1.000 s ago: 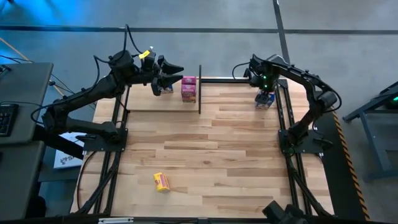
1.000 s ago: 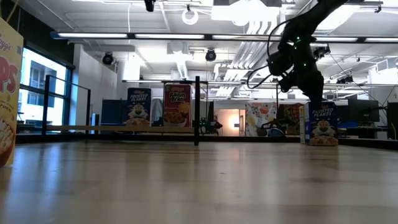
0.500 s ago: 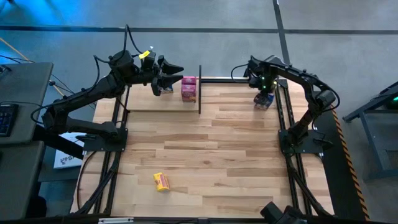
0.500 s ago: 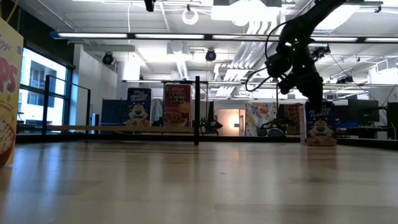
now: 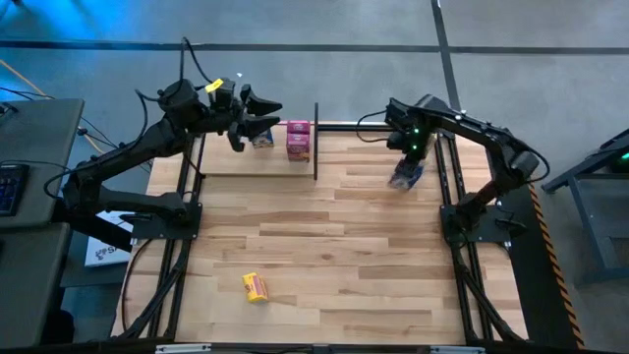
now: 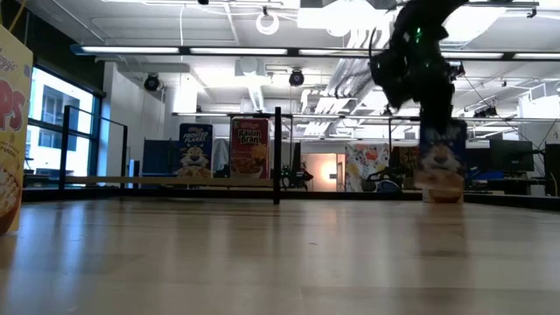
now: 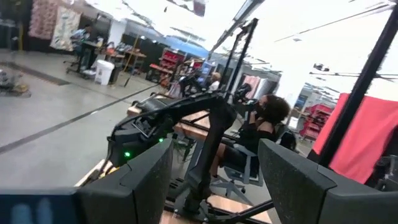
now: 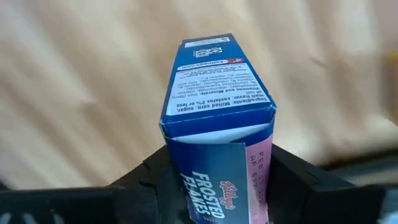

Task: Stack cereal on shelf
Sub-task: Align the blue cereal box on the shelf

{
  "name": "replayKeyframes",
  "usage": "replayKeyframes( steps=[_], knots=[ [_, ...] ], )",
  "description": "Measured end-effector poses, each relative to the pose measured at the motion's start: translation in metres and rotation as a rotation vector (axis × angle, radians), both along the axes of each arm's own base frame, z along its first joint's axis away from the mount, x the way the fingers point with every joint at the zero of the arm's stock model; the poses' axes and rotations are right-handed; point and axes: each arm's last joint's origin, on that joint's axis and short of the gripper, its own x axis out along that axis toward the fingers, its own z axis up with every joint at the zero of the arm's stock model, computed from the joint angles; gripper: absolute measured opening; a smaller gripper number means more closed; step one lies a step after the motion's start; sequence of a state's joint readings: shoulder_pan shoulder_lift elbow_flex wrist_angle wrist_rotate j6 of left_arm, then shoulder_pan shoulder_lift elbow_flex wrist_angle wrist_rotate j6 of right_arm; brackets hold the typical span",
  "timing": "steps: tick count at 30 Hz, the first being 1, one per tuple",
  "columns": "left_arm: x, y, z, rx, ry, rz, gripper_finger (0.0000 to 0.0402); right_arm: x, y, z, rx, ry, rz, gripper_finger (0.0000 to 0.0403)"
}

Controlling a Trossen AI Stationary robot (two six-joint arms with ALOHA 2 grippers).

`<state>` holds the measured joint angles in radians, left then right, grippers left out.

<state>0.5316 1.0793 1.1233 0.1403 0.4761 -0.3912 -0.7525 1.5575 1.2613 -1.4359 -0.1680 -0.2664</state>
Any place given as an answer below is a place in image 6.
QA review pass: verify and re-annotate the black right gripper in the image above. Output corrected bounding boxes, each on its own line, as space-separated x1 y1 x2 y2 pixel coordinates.
369 41 456 135

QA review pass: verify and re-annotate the blue Frosted Flakes cereal box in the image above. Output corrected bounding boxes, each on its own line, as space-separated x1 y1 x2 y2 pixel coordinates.
414 118 468 205
178 122 214 179

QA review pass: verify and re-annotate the pink Raisin Bran cereal box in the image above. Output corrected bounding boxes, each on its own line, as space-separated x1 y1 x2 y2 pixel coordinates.
229 116 271 179

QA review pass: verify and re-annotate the yellow Corn Pops cereal box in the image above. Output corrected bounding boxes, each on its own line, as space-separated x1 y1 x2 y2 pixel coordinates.
0 24 34 235

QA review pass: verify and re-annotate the black computer monitor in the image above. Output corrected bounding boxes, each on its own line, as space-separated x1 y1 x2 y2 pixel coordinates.
543 143 560 198
488 138 536 174

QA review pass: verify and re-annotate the colourful floral panel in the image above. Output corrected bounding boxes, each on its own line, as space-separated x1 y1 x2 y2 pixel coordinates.
344 142 391 193

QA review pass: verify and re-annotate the black and blue floor machine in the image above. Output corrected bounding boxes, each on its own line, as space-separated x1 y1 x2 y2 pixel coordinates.
361 167 403 194

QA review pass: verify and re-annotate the black round ceiling spotlight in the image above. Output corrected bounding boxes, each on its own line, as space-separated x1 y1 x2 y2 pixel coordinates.
143 73 162 93
288 68 306 88

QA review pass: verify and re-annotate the small black background machine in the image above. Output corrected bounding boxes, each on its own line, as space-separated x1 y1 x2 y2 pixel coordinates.
279 152 315 192

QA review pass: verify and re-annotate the dark blue partition panel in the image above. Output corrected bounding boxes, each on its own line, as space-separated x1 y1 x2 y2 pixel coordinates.
142 139 180 179

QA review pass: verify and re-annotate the long ceiling light bar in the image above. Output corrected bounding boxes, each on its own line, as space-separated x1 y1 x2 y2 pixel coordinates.
69 43 560 61

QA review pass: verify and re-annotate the large bright window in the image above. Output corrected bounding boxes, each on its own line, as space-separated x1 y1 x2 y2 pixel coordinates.
24 65 104 179

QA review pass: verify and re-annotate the black background metal frame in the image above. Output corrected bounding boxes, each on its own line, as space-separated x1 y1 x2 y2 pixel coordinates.
387 115 421 145

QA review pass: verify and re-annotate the black ceiling camera rig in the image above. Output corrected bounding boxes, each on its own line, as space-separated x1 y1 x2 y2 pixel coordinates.
448 60 466 82

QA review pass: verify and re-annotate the silver ventilation duct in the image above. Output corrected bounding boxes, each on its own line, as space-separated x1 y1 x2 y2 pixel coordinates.
437 0 508 49

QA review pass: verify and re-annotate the black table border rail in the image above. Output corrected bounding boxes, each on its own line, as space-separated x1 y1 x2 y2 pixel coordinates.
21 185 560 212

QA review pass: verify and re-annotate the wooden shelf with black frame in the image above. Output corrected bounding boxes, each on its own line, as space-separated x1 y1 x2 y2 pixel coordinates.
58 104 295 206

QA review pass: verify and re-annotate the white ceiling ring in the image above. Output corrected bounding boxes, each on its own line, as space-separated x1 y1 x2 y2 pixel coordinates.
255 10 281 36

